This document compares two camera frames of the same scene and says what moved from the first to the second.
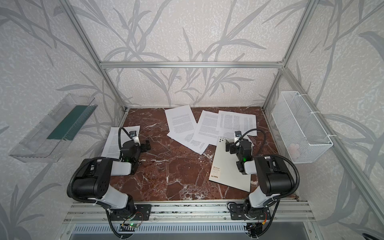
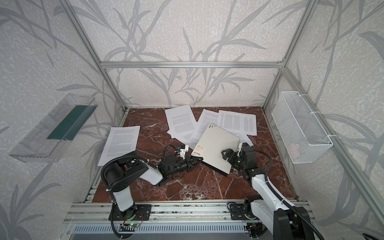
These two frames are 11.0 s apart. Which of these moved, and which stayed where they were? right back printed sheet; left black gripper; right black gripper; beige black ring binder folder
Moved: beige black ring binder folder; left black gripper
Stayed: right back printed sheet; right black gripper
